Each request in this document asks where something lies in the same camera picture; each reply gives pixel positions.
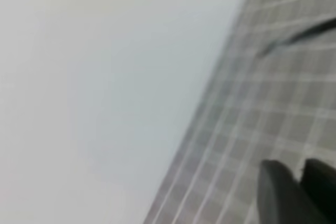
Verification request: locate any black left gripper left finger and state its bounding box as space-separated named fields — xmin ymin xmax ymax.
xmin=256 ymin=160 xmax=331 ymax=224

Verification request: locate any black pen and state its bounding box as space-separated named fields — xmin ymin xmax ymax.
xmin=256 ymin=17 xmax=335 ymax=58

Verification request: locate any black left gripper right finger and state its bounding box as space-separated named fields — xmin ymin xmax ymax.
xmin=300 ymin=158 xmax=335 ymax=223

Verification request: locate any grey checkered tablecloth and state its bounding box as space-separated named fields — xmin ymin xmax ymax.
xmin=145 ymin=0 xmax=335 ymax=223

